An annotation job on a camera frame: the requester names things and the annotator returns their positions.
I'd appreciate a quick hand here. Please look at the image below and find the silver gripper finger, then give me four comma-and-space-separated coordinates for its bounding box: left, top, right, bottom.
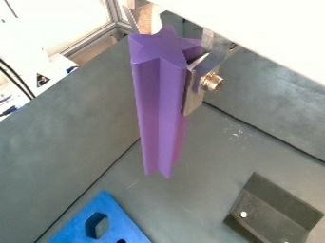
182, 28, 232, 116

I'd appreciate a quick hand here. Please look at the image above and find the purple star-shaped peg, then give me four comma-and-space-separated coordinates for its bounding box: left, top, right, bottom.
129, 26, 202, 178

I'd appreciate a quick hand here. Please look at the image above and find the blue shape-sorting board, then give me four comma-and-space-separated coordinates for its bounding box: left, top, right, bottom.
49, 191, 152, 243

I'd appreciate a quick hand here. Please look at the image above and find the aluminium frame profile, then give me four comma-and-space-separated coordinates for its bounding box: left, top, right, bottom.
61, 0, 134, 57

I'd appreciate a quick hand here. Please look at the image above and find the white device with cables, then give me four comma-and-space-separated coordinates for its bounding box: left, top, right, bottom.
0, 48, 79, 121

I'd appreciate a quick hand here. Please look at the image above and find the black angled metal bracket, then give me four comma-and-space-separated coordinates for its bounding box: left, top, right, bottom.
224, 172, 324, 243

